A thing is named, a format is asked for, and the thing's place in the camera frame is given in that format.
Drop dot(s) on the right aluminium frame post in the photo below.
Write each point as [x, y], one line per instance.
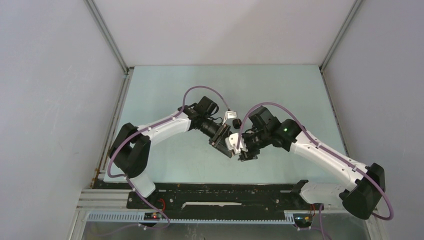
[353, 11]

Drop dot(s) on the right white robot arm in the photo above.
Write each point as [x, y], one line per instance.
[361, 188]

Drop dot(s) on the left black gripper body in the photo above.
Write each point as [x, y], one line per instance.
[219, 135]

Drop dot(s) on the left aluminium frame post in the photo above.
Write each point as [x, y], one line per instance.
[106, 33]

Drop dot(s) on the aluminium frame post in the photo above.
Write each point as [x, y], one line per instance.
[353, 11]
[106, 33]

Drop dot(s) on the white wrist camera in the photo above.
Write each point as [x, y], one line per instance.
[235, 144]
[230, 114]

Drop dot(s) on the black mounting base rail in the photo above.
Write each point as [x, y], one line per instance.
[221, 201]

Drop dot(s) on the black gold-striped charging case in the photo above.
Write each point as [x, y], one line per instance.
[236, 123]

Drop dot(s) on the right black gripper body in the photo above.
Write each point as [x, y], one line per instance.
[250, 154]

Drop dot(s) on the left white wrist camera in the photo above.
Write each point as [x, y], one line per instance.
[230, 114]

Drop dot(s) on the grey slotted cable duct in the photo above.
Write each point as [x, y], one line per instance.
[141, 217]

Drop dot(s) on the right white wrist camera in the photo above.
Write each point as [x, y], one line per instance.
[235, 144]

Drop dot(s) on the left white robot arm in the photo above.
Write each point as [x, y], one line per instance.
[131, 147]

